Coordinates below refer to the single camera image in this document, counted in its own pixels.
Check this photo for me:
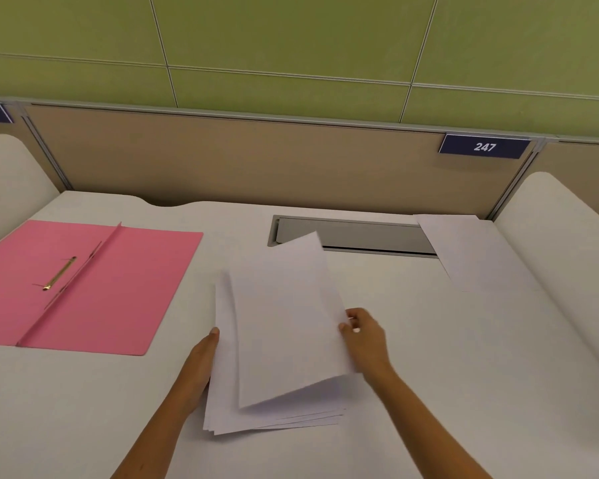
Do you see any person's right hand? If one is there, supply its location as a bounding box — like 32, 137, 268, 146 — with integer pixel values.
338, 307, 394, 385

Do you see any person's left hand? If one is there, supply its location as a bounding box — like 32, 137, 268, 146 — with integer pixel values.
178, 327, 221, 398

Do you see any stack of white papers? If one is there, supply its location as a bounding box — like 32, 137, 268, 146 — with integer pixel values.
203, 270, 347, 436

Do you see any person's left forearm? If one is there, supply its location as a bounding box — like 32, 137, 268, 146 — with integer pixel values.
111, 382, 201, 479

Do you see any person's right forearm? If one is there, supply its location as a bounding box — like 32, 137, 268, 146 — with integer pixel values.
363, 368, 495, 479

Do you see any pink paper folder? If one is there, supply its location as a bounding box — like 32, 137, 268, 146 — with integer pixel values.
0, 220, 204, 356

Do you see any single white paper sheet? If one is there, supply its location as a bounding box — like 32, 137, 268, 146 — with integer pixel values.
413, 214, 542, 293

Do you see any brass folder fastener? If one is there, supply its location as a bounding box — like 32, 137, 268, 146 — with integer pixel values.
32, 254, 79, 292

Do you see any beige desk partition panel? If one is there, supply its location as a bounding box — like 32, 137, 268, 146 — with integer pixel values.
17, 102, 547, 221

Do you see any blue number sign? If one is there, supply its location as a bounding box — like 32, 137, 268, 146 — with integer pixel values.
438, 134, 530, 160

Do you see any white rounded side divider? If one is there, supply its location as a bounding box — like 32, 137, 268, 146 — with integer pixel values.
0, 134, 62, 255
494, 171, 599, 404

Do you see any grey desk cable tray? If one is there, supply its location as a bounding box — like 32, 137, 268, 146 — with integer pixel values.
267, 215, 438, 256

